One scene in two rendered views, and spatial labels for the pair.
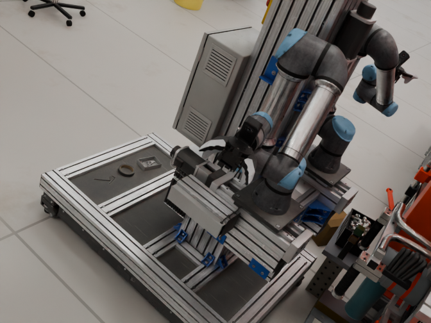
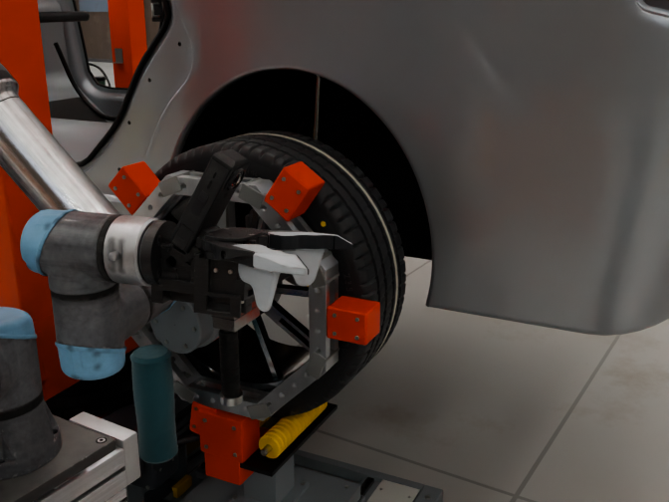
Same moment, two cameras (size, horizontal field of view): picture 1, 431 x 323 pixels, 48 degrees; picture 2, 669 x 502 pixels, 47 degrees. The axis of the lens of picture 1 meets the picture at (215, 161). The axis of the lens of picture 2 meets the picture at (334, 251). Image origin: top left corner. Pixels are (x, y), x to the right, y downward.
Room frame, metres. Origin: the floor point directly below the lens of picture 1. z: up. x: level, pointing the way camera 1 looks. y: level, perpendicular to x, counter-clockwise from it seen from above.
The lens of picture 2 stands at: (0.93, 0.71, 1.48)
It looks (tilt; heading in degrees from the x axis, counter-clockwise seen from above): 18 degrees down; 277
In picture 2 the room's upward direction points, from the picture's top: straight up
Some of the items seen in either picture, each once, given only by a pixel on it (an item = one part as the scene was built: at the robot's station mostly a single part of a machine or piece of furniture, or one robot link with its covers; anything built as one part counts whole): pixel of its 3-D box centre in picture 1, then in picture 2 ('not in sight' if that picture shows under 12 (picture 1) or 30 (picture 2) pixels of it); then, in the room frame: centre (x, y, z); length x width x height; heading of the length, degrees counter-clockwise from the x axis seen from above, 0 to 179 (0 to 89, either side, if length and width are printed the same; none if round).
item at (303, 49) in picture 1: (277, 105); not in sight; (1.57, -0.12, 1.19); 0.15 x 0.12 x 0.55; 79
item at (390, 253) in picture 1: (404, 277); (204, 307); (1.39, -0.78, 0.85); 0.21 x 0.14 x 0.14; 71
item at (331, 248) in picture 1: (350, 240); not in sight; (2.05, -0.80, 0.44); 0.43 x 0.17 x 0.03; 161
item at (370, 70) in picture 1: (374, 72); not in sight; (2.28, -0.53, 1.21); 0.11 x 0.08 x 0.09; 141
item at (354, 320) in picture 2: not in sight; (352, 320); (1.07, -0.75, 0.85); 0.09 x 0.08 x 0.07; 161
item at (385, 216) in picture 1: (392, 220); not in sight; (1.59, -0.71, 0.93); 0.09 x 0.05 x 0.05; 71
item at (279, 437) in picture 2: not in sight; (295, 422); (1.22, -0.91, 0.51); 0.29 x 0.06 x 0.06; 71
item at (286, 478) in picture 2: not in sight; (268, 463); (1.31, -1.01, 0.32); 0.40 x 0.30 x 0.28; 161
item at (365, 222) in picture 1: (356, 231); not in sight; (2.03, -0.79, 0.52); 0.20 x 0.14 x 0.13; 168
